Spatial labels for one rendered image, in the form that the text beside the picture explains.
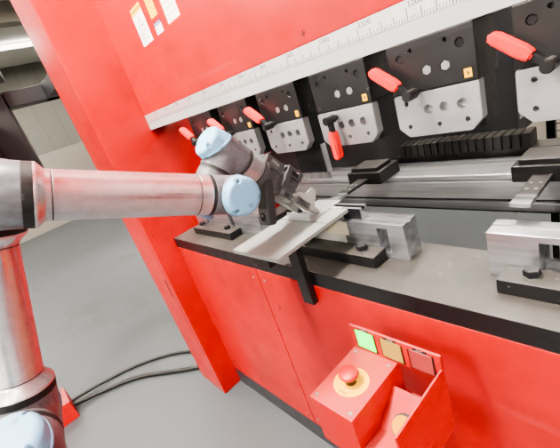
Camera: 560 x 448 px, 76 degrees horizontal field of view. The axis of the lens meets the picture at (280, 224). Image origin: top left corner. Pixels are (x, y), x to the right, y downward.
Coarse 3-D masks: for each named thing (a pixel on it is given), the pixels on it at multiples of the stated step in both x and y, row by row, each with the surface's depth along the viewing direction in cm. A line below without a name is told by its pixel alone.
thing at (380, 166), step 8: (368, 160) 117; (376, 160) 114; (384, 160) 111; (392, 160) 113; (360, 168) 112; (368, 168) 109; (376, 168) 107; (384, 168) 108; (392, 168) 110; (352, 176) 114; (360, 176) 111; (368, 176) 109; (376, 176) 107; (384, 176) 108; (352, 184) 109; (360, 184) 108; (344, 192) 105
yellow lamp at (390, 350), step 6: (384, 342) 71; (390, 342) 70; (384, 348) 72; (390, 348) 70; (396, 348) 69; (384, 354) 73; (390, 354) 71; (396, 354) 70; (396, 360) 71; (402, 360) 69
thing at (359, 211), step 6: (336, 204) 100; (342, 204) 98; (348, 204) 96; (354, 204) 95; (360, 204) 94; (348, 210) 94; (354, 210) 93; (360, 210) 92; (366, 210) 93; (348, 216) 95; (354, 216) 94; (360, 216) 92
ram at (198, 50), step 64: (128, 0) 118; (192, 0) 96; (256, 0) 81; (320, 0) 70; (384, 0) 61; (512, 0) 49; (128, 64) 139; (192, 64) 109; (256, 64) 90; (320, 64) 76
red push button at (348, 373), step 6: (348, 366) 70; (354, 366) 70; (342, 372) 70; (348, 372) 69; (354, 372) 69; (342, 378) 69; (348, 378) 68; (354, 378) 68; (348, 384) 70; (354, 384) 70
